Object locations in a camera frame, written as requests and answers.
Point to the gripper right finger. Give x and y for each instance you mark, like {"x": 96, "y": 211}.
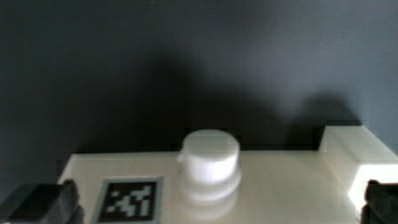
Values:
{"x": 380, "y": 208}

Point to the white cabinet body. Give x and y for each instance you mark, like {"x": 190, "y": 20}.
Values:
{"x": 359, "y": 159}

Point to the white cabinet door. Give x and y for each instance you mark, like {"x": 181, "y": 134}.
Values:
{"x": 208, "y": 185}

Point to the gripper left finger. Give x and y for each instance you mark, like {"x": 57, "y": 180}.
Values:
{"x": 43, "y": 204}

